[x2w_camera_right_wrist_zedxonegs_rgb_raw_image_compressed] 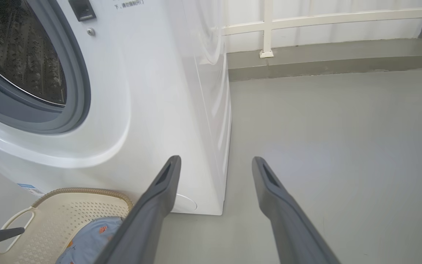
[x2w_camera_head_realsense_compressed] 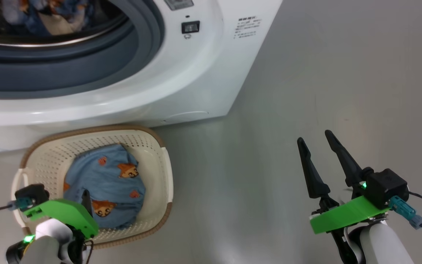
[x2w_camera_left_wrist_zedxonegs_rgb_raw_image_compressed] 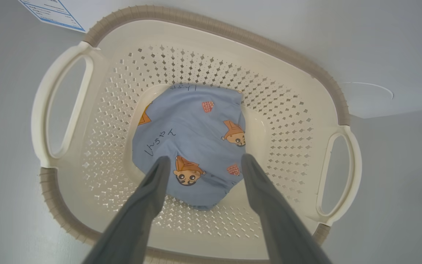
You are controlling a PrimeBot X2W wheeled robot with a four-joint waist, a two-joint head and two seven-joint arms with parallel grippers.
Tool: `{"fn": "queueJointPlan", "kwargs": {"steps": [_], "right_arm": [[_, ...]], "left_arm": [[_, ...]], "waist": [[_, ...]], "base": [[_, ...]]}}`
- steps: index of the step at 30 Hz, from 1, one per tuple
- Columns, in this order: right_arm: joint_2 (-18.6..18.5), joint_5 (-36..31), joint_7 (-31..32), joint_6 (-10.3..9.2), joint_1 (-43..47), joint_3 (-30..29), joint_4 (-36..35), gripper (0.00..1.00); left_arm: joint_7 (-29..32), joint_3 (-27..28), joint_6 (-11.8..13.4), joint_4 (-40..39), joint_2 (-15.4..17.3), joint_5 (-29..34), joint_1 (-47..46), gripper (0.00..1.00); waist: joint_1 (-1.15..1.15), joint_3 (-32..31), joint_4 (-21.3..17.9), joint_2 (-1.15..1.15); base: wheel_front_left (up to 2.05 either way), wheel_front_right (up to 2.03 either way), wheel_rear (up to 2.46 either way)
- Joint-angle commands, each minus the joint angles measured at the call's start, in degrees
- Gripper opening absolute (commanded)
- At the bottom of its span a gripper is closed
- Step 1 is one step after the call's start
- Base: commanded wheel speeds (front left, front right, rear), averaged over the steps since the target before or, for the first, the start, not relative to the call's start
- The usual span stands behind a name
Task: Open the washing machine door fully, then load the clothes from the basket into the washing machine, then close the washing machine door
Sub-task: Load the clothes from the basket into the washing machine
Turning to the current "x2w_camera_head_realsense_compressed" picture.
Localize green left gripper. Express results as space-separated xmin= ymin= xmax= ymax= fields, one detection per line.
xmin=24 ymin=190 xmax=99 ymax=238

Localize round white filter cover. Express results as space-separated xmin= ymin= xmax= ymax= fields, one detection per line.
xmin=167 ymin=111 xmax=209 ymax=123

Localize white front-load washing machine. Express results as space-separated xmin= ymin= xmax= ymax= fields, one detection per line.
xmin=0 ymin=0 xmax=283 ymax=156

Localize steel drum with laundry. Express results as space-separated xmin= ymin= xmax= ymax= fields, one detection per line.
xmin=0 ymin=0 xmax=131 ymax=48

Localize black door latch socket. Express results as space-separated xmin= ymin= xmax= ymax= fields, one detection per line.
xmin=181 ymin=21 xmax=200 ymax=34

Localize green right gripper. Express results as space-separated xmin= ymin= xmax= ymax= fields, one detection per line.
xmin=297 ymin=130 xmax=393 ymax=234

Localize grey warning sticker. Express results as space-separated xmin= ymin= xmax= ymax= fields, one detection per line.
xmin=164 ymin=0 xmax=194 ymax=11

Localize cream perforated laundry basket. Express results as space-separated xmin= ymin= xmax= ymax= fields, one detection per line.
xmin=11 ymin=125 xmax=174 ymax=249

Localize blue cartoon print garment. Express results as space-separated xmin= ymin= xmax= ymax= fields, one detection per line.
xmin=63 ymin=144 xmax=146 ymax=230
xmin=2 ymin=0 xmax=94 ymax=36

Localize printed text sticker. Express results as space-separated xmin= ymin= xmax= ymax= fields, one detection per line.
xmin=234 ymin=16 xmax=259 ymax=39

